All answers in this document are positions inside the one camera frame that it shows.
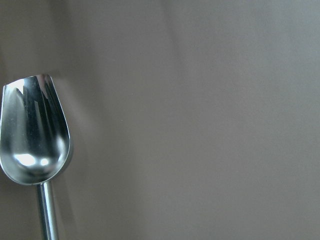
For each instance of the steel ice scoop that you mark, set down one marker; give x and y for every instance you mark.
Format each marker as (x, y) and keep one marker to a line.
(35, 141)

